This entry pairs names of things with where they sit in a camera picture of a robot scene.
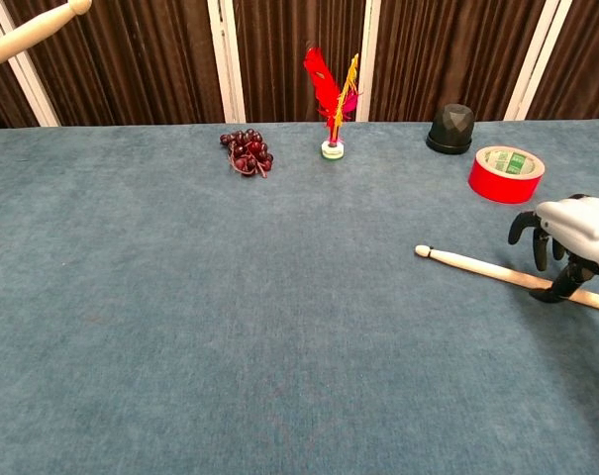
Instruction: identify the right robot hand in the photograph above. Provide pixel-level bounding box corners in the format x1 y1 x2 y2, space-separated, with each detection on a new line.
507 193 599 303

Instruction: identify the pale wooden drumstick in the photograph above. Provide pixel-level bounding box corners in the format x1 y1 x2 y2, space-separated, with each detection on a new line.
0 0 93 74
414 244 599 315

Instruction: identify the red tape roll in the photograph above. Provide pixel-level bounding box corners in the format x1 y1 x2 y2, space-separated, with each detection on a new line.
467 144 547 205

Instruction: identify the black faceted cup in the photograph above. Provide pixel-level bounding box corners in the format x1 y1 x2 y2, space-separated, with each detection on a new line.
425 103 475 155

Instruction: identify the brown curtain screen panel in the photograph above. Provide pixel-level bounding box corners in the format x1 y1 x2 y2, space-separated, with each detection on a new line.
232 0 367 124
0 14 41 134
526 0 599 120
370 0 548 123
4 0 226 128

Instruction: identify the red feather shuttlecock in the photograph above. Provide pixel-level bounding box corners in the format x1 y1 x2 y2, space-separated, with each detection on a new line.
302 47 362 161

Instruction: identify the blue felt table mat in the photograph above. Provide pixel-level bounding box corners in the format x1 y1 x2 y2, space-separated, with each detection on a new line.
0 118 599 475

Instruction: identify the dark red grape bunch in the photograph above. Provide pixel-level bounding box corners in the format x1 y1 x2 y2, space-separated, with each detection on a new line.
219 128 274 179

